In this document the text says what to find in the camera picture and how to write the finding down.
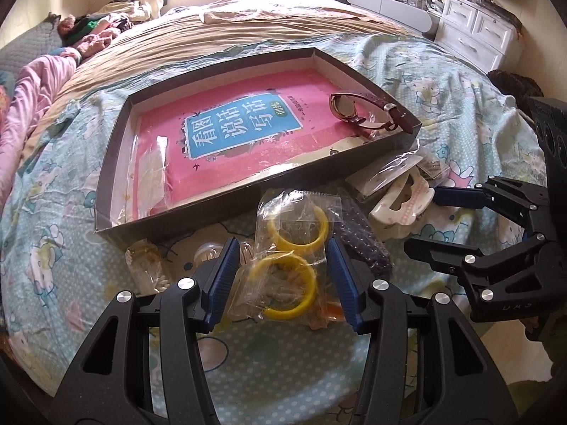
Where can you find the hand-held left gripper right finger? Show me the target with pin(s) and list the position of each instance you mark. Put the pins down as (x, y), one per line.
(343, 283)

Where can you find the cartoon print bedsheet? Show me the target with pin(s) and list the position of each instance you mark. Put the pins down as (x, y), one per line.
(443, 97)

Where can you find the tan blanket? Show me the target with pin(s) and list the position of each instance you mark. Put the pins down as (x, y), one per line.
(177, 44)

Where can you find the small crinkled clear jewelry packet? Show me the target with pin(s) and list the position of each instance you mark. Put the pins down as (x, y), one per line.
(432, 168)

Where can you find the pink quilt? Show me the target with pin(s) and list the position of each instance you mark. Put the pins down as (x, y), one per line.
(35, 88)

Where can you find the white hair claw clip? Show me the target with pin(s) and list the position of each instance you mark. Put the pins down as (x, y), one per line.
(398, 217)

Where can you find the pink garment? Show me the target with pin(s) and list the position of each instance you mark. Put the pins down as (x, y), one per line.
(265, 13)

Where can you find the bagged yellow bangle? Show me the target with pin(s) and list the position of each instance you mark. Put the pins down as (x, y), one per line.
(305, 294)
(274, 235)

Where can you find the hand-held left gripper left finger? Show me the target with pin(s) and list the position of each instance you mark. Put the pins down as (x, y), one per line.
(223, 274)

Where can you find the white drawer cabinet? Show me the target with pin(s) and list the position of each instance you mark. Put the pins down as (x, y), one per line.
(474, 26)

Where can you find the pink book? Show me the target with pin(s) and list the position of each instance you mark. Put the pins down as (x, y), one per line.
(230, 168)

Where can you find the grey cardboard box tray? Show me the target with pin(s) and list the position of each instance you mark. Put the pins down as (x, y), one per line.
(177, 221)

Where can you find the clear plastic wrapper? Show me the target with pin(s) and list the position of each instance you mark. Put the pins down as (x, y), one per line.
(153, 172)

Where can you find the dark brown furry cushion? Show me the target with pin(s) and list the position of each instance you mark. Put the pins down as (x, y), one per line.
(511, 88)

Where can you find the pile of clothes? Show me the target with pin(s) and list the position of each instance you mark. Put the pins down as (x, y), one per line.
(102, 26)

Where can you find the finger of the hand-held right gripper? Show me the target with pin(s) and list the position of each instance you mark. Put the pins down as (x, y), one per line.
(456, 197)
(436, 254)

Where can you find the grey quilted headboard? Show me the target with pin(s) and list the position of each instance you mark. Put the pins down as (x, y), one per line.
(26, 40)

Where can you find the bagged pearl accessory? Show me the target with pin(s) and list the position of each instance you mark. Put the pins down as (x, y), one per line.
(146, 265)
(206, 254)

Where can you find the earring card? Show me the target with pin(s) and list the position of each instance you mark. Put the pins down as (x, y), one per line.
(381, 177)

